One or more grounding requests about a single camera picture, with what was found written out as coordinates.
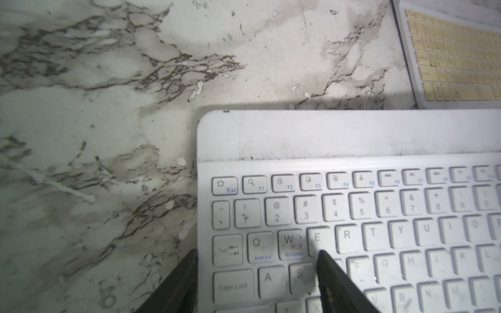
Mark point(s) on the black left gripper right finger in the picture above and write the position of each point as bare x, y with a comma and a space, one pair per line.
337, 292

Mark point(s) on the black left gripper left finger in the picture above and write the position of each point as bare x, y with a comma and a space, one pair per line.
178, 292

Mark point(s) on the white keyboard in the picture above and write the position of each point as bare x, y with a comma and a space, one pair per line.
407, 203

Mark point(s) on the yellow keyboard mid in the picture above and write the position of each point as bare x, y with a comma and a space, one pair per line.
452, 50

